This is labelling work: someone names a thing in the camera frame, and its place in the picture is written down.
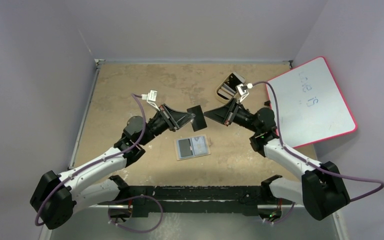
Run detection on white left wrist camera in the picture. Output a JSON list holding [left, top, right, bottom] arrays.
[[141, 89, 160, 112]]

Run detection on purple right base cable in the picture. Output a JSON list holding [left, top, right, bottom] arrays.
[[261, 187, 295, 226]]

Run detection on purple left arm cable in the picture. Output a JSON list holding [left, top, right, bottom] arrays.
[[34, 93, 147, 227]]

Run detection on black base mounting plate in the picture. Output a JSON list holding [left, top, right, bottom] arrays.
[[105, 185, 291, 218]]

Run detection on pink framed whiteboard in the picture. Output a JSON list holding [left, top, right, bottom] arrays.
[[266, 56, 358, 148]]

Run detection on aluminium frame rail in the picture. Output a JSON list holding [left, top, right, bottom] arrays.
[[47, 183, 342, 209]]

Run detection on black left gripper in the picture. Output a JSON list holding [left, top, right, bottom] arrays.
[[139, 104, 195, 146]]

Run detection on stack of credit cards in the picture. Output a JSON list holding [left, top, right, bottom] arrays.
[[216, 77, 241, 100]]

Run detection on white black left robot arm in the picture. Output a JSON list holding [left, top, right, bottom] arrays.
[[29, 104, 197, 230]]

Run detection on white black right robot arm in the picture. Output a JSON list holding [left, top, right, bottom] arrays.
[[203, 98, 351, 221]]

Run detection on beige oval card tray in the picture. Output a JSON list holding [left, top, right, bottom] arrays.
[[215, 72, 246, 104]]

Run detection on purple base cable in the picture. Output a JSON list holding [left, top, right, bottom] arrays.
[[261, 187, 295, 226], [107, 193, 165, 234]]

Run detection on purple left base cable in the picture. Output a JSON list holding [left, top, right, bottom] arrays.
[[107, 193, 165, 234]]

